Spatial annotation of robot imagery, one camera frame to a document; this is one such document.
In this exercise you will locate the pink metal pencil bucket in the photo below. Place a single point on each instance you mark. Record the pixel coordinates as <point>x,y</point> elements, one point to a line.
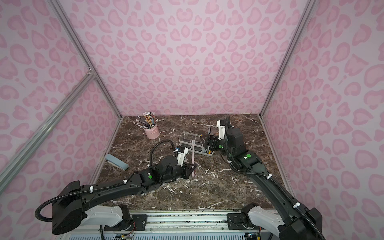
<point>152,133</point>

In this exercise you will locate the bundle of coloured pencils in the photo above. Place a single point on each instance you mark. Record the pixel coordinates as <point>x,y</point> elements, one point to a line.
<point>147,121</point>

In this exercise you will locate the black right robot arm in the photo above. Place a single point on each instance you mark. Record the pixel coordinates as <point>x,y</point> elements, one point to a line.
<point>294,221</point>

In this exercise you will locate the cream toothbrush holder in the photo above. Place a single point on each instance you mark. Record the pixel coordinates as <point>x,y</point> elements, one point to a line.
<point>185,139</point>

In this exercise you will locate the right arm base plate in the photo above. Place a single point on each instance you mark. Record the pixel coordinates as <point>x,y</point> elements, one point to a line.
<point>239,221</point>

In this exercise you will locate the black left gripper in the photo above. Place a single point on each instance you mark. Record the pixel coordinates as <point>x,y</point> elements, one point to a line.
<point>187,168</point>

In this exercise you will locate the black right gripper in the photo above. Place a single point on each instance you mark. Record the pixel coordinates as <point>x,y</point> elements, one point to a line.
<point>216,141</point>

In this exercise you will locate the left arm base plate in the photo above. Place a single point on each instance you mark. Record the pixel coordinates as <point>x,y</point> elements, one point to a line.
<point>133,222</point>

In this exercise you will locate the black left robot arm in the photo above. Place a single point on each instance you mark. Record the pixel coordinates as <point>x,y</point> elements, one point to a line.
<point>67,210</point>

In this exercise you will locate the aluminium front rail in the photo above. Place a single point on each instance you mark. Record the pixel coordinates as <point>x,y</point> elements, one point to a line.
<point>189,225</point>

